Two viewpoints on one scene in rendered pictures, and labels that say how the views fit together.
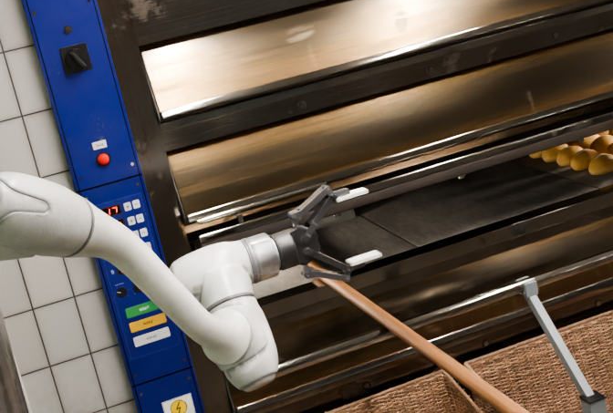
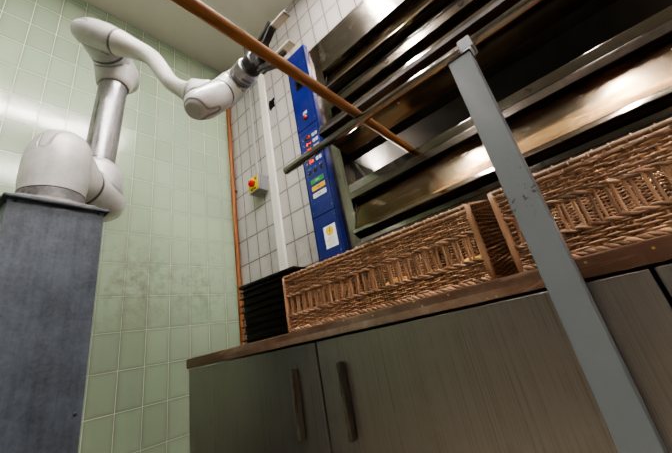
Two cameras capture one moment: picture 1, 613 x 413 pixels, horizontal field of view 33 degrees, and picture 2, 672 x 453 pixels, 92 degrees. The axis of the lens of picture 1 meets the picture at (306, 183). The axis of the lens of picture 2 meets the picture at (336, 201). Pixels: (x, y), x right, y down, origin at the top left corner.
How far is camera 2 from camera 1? 2.34 m
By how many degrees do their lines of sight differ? 64
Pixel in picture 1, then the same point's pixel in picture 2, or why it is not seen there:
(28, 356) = (284, 210)
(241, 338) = (184, 84)
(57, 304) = (294, 185)
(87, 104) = (302, 98)
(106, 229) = (124, 37)
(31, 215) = (77, 22)
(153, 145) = (326, 107)
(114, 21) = (315, 66)
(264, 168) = not seen: hidden behind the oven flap
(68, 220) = (94, 25)
